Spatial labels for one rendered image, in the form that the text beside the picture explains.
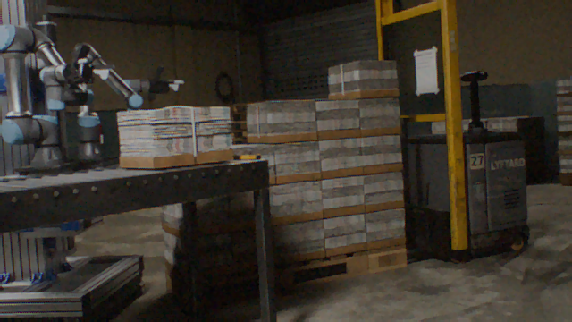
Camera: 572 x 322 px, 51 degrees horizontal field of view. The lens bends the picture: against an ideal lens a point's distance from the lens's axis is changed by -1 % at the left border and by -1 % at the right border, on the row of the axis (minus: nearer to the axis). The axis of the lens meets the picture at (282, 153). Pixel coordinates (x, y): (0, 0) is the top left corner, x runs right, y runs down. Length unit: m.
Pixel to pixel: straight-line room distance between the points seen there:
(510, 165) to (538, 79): 5.42
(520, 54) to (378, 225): 6.28
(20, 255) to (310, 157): 1.64
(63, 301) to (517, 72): 7.92
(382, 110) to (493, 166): 0.86
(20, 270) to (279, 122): 1.57
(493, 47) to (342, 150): 6.49
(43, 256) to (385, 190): 1.99
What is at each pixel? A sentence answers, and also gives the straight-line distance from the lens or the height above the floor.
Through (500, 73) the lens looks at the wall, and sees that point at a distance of 9.80.
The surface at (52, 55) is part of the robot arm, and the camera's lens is 2.97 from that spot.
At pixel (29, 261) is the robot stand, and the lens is 3.33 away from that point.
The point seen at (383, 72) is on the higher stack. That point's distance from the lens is 3.78.
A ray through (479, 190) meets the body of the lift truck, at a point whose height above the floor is 0.44.
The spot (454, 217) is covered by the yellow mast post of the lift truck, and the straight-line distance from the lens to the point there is 3.90.
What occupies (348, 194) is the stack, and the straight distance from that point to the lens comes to 3.63.
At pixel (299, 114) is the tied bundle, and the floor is 0.99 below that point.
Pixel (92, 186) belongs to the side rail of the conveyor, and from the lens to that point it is 2.04.
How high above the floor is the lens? 0.95
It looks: 3 degrees down
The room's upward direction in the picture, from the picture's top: 3 degrees counter-clockwise
